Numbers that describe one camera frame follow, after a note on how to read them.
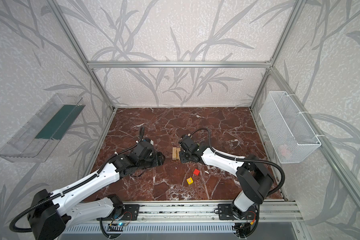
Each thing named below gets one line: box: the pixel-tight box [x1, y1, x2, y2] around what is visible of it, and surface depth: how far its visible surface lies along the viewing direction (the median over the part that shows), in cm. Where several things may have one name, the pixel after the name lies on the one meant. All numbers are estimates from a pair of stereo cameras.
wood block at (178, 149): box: [176, 147, 181, 160], surface depth 93 cm
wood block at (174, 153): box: [172, 147, 177, 161], surface depth 94 cm
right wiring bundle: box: [231, 215, 259, 239], surface depth 72 cm
